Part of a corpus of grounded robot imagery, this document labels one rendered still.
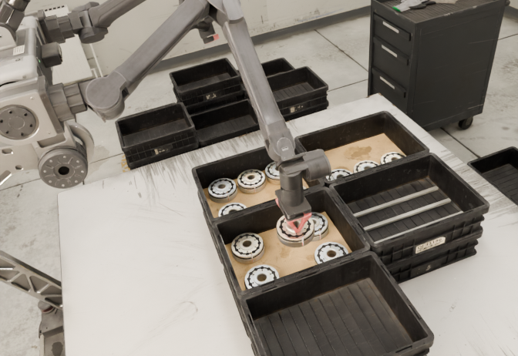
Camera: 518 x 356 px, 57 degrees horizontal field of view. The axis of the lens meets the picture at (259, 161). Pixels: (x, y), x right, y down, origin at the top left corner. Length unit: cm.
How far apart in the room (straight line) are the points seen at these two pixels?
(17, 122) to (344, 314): 96
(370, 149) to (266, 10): 299
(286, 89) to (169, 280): 165
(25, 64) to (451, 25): 226
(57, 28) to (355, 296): 120
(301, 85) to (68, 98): 202
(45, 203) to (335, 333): 246
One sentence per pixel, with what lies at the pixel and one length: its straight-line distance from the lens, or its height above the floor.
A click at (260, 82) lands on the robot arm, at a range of 120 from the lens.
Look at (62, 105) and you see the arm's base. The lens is 118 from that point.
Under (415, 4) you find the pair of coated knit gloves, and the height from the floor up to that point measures 89.
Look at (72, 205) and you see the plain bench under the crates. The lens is 213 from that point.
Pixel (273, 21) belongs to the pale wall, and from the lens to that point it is 475.
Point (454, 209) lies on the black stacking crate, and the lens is 168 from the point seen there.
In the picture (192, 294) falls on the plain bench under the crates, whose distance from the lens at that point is 163.
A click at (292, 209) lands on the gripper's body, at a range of 120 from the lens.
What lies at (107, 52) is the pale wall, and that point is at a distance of 447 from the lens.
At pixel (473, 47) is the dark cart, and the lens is 311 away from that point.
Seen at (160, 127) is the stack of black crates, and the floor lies 49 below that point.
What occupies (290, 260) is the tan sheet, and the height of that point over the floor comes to 83.
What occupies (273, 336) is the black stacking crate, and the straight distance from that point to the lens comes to 135.
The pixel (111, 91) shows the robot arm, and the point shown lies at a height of 147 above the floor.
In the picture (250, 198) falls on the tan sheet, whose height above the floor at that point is 83.
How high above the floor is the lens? 198
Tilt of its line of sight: 38 degrees down
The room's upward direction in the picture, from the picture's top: 8 degrees counter-clockwise
